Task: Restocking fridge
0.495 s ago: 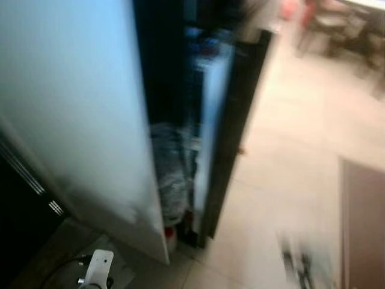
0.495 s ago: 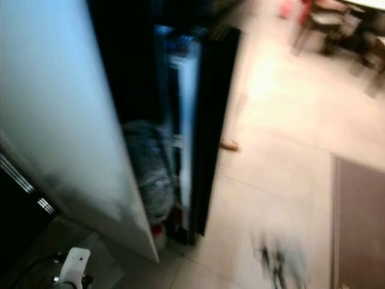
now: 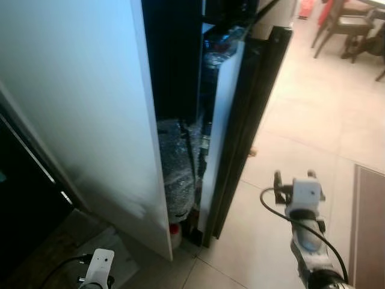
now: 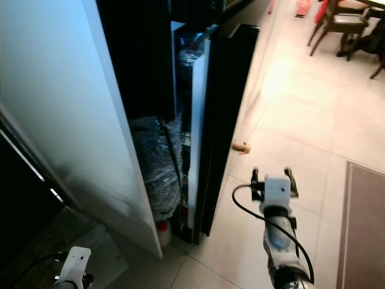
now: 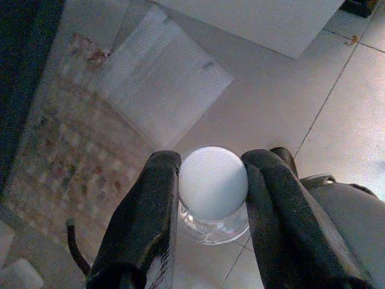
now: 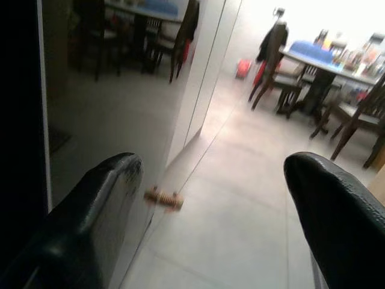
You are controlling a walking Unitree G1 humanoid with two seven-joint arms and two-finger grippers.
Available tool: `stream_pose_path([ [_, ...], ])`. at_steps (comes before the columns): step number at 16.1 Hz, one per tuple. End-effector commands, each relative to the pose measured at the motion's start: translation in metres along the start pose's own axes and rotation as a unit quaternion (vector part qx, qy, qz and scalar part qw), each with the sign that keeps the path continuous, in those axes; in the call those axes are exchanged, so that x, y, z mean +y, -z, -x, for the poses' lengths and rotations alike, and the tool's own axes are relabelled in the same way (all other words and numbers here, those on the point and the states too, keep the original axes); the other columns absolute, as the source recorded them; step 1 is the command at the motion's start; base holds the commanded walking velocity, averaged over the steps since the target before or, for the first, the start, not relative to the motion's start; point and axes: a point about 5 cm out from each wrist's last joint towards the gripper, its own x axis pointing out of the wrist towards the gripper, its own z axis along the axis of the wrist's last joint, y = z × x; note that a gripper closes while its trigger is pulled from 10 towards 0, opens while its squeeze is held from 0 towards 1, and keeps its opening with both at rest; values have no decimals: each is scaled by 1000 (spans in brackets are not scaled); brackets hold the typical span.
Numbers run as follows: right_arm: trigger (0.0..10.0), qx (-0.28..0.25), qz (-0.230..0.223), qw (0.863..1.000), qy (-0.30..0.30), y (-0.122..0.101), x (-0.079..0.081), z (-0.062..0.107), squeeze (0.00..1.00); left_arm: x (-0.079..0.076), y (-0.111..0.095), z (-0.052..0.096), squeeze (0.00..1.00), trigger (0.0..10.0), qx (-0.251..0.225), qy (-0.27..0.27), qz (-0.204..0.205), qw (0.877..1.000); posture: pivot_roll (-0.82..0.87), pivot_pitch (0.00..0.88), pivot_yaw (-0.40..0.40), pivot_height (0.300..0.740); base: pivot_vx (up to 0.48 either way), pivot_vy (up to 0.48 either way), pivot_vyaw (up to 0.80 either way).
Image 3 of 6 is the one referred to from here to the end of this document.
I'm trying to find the grey door mat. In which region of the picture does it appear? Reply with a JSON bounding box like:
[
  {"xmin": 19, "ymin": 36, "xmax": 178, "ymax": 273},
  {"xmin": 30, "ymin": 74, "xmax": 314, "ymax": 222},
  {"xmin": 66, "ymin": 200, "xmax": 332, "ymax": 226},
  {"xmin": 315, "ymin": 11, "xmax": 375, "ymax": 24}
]
[{"xmin": 349, "ymin": 164, "xmax": 385, "ymax": 289}]

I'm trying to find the red-capped plastic bottle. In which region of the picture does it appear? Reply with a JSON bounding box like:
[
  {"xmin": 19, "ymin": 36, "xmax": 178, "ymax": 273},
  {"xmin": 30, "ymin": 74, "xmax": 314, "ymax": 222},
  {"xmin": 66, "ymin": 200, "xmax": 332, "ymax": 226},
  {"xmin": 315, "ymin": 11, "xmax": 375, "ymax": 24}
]
[{"xmin": 169, "ymin": 222, "xmax": 183, "ymax": 249}]

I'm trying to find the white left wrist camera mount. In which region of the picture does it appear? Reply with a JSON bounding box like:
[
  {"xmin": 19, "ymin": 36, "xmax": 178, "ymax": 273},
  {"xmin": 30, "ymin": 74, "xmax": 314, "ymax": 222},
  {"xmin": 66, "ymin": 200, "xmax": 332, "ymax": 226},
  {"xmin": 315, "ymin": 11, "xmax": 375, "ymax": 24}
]
[{"xmin": 84, "ymin": 248, "xmax": 116, "ymax": 288}]

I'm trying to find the wooden chair dark seat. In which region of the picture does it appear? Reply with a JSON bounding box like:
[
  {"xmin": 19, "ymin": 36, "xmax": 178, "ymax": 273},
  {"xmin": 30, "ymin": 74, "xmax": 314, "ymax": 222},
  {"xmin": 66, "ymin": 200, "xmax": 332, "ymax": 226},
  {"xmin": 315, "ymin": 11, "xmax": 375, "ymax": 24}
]
[
  {"xmin": 312, "ymin": 0, "xmax": 378, "ymax": 59},
  {"xmin": 342, "ymin": 23, "xmax": 385, "ymax": 82}
]

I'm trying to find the dark glass cabinet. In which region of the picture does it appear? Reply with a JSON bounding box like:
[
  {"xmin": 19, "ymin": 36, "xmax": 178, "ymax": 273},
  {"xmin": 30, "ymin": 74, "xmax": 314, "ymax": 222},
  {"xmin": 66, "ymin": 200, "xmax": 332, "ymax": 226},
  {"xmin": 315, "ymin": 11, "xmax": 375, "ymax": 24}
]
[{"xmin": 0, "ymin": 84, "xmax": 82, "ymax": 288}]

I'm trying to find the bubble wrap bundle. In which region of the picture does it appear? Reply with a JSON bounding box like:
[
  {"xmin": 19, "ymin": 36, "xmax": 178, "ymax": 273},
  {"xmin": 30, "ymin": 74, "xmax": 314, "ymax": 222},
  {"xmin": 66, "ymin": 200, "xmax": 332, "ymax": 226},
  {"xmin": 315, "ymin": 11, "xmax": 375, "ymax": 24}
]
[{"xmin": 158, "ymin": 119, "xmax": 203, "ymax": 223}]

